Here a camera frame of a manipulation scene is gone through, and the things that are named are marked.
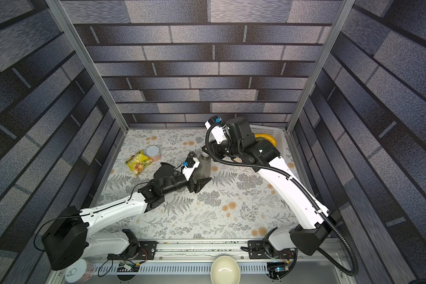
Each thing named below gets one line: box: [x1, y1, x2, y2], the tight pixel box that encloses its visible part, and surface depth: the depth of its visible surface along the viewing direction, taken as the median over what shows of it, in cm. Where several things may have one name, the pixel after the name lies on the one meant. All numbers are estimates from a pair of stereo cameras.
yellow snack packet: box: [125, 149, 153, 176], surface depth 100 cm
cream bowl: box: [210, 255, 241, 284], surface depth 68 cm
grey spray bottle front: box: [192, 150, 212, 184], surface depth 71 cm
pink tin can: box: [146, 145, 161, 162], surface depth 103 cm
